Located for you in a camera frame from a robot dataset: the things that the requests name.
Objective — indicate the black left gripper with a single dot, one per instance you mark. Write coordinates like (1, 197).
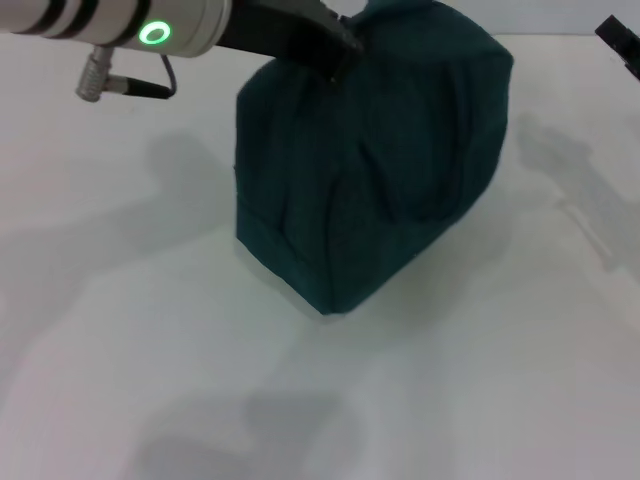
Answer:
(290, 30)

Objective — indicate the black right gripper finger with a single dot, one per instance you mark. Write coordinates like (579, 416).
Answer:
(620, 37)

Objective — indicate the teal insulated lunch bag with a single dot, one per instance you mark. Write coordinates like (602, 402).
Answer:
(375, 175)

